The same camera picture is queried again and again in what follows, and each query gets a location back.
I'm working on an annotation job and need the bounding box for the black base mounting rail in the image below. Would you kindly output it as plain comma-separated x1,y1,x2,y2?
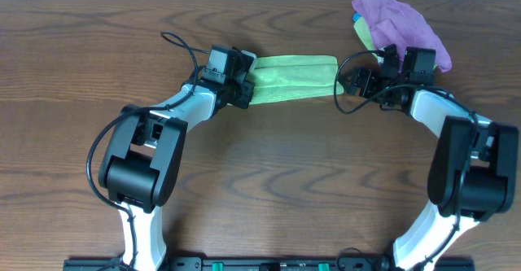
63,256,475,271

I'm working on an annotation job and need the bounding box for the light green cloth underneath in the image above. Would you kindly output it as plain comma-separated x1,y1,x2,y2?
353,17,439,70

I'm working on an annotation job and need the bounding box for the blue cloth corner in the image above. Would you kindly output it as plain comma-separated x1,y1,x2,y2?
352,13,361,22

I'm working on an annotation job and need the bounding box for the green microfiber cloth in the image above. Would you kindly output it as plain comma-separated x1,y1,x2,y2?
247,55,339,105

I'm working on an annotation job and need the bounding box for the right black camera cable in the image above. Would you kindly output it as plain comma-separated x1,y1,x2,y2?
332,49,479,271

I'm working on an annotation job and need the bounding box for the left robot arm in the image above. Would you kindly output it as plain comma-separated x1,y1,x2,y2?
90,46,257,270

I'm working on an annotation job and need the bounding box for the purple microfiber cloth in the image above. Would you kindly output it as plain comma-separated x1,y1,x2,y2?
352,0,452,72

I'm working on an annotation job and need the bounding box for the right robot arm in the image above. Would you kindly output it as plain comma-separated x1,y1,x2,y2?
333,45,519,270

